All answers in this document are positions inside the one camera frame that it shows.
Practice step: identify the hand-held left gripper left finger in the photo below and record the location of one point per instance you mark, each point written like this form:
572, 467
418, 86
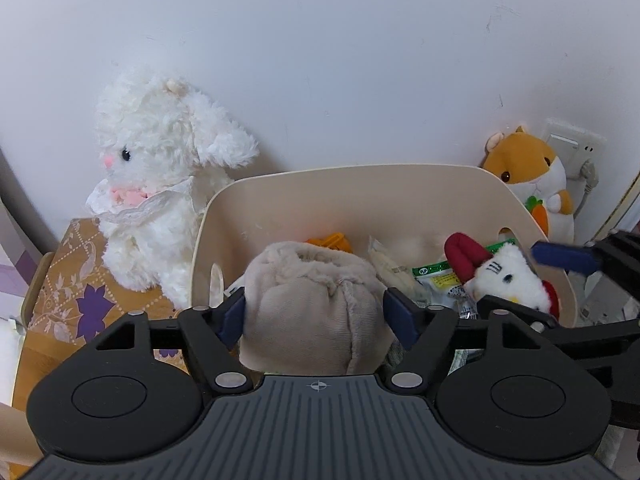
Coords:
235, 316

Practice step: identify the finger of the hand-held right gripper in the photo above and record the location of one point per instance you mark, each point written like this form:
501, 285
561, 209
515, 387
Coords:
495, 302
565, 257

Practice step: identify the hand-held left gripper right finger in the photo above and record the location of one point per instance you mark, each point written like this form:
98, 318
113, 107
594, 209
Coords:
397, 316

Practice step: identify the white red-eared plush toy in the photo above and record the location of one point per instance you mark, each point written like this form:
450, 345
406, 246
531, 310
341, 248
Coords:
510, 275

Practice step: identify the beige plush fabric bundle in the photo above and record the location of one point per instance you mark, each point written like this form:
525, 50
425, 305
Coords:
310, 310

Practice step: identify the beige plastic storage bin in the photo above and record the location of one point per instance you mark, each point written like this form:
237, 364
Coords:
350, 200

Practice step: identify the clear plastic wrapper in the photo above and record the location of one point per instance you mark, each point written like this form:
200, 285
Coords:
216, 285

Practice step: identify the white plastic snack packet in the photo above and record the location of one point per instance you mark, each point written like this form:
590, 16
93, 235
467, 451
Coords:
390, 265

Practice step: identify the green and white packet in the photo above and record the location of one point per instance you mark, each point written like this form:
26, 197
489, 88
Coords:
442, 280

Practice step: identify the orange hamster plush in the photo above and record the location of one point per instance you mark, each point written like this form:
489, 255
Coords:
530, 165

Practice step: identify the orange plastic clip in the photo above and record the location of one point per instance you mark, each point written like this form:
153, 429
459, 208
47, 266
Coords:
330, 241

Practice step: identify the white fluffy bunny plush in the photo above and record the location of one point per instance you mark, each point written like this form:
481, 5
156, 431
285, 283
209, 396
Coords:
155, 175

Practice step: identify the cream door frame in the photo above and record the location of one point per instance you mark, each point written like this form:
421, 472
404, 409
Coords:
622, 205

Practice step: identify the white wall socket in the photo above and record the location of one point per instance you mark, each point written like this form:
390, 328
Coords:
570, 140

